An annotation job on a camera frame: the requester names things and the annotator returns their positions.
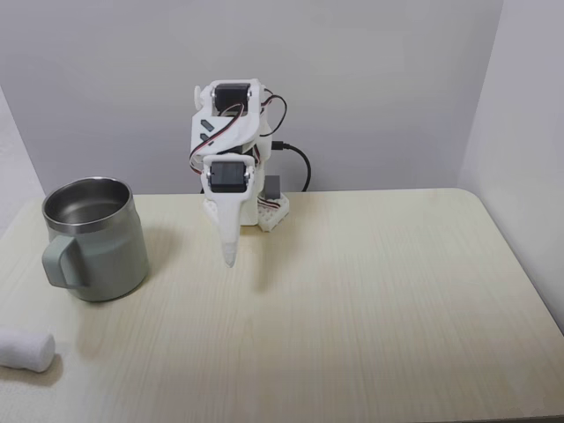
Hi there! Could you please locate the white gauze dressing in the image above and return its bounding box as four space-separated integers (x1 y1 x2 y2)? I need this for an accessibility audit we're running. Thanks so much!
0 325 56 374

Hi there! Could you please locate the grey clamp block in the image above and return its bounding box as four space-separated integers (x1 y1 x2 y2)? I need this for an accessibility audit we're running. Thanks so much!
263 174 283 200

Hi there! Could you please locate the grey-green steel mug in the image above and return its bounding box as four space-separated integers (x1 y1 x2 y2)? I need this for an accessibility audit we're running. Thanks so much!
41 176 150 303

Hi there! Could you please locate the red black wrist servo cable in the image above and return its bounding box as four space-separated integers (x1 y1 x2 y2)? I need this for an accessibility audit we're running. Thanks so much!
189 147 211 176

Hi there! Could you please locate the white perforated base bracket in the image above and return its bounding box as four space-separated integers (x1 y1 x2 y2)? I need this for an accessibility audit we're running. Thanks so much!
256 192 293 233

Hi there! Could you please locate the red black forearm servo cable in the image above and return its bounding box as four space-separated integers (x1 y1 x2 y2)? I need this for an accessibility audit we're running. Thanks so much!
193 102 248 155

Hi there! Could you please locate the black usb power cable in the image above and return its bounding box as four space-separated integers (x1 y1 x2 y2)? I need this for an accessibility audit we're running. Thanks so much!
271 139 312 194

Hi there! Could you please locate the red black shoulder servo cable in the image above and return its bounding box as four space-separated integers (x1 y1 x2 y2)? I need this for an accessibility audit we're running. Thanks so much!
259 93 289 136

